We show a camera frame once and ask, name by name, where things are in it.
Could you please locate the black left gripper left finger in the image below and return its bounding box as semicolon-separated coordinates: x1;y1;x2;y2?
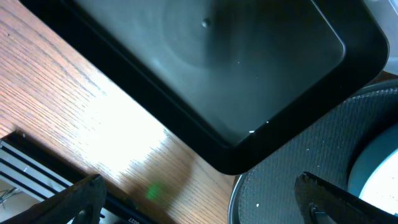
3;174;107;224

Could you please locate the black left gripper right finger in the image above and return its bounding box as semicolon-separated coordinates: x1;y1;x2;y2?
294;172;397;223

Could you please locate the clear plastic waste bin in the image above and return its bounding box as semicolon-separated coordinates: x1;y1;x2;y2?
364;0;398;75

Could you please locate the round black serving tray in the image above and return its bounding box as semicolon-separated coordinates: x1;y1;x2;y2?
228;80;397;224

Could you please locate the blue plate with rice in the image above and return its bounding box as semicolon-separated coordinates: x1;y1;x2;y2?
348;124;397;216

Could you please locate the black rectangular tray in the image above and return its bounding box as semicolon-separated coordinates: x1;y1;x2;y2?
23;0;389;175

